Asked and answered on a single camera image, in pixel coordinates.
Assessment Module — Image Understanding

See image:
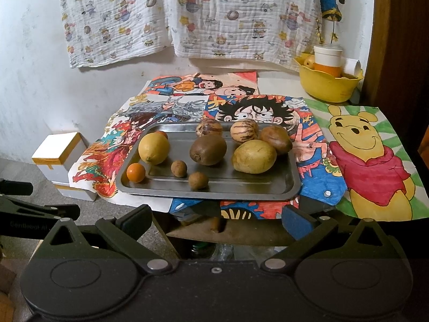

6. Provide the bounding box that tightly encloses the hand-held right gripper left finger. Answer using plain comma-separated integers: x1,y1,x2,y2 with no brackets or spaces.
42,204,178,272

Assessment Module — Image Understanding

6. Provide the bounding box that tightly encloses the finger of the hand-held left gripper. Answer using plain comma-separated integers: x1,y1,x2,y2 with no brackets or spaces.
0,196,81,222
0,178,34,196

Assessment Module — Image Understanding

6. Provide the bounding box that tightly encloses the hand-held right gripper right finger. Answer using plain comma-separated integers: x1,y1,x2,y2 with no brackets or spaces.
260,205,393,272

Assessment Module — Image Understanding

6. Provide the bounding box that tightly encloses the small brown kiwi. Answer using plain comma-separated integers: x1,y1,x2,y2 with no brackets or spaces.
171,160,187,178
188,172,209,191

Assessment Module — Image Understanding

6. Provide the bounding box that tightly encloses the yellow lemon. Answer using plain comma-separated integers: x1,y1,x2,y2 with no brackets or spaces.
138,132,171,166

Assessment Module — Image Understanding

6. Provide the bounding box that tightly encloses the yellow-green mango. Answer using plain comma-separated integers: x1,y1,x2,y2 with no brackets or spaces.
232,140,277,174

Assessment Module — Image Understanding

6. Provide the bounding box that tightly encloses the brown mango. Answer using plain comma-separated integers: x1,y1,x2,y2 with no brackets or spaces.
259,126,293,155

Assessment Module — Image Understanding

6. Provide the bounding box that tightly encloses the metal tray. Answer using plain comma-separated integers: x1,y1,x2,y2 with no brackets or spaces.
115,122,302,199

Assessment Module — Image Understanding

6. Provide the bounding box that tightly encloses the large brown kiwi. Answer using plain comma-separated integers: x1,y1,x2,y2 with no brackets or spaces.
189,134,227,166

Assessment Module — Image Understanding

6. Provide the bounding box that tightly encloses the striped pepino melon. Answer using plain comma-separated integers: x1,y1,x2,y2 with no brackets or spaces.
230,120,260,141
196,119,223,138

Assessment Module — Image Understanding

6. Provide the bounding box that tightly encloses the white box yellow tape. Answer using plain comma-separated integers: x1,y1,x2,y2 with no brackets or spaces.
32,132,88,183
52,174,98,202

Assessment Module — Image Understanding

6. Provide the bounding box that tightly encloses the green bottle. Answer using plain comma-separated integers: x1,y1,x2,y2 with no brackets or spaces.
191,241,215,259

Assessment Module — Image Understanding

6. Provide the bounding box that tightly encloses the clear plastic bottle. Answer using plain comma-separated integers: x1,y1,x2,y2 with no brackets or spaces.
214,243,235,259

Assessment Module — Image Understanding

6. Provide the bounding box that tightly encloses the yellow bear drawing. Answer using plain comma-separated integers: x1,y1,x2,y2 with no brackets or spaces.
303,103,429,222

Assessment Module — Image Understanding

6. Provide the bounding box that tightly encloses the colourful cartoon table cover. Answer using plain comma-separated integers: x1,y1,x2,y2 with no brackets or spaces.
169,93,347,222

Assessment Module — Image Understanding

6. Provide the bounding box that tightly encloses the yellow plastic basin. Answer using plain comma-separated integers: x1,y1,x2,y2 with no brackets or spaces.
293,53,364,103

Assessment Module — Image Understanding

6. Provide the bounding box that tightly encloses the white paper roll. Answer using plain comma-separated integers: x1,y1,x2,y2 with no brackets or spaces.
340,58,362,78

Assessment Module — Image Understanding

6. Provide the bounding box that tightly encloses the white and orange cup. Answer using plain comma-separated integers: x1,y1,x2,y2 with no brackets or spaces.
313,45,343,77

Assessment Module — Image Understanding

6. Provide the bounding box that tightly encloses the yellow flower twig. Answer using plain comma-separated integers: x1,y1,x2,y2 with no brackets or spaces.
314,19,338,46

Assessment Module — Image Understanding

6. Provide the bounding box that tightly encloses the printed muslin blanket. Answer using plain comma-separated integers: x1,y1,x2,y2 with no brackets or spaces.
56,0,173,68
164,0,324,66

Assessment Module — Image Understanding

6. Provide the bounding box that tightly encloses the wooden cabinet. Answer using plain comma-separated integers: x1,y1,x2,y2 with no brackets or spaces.
364,0,429,162

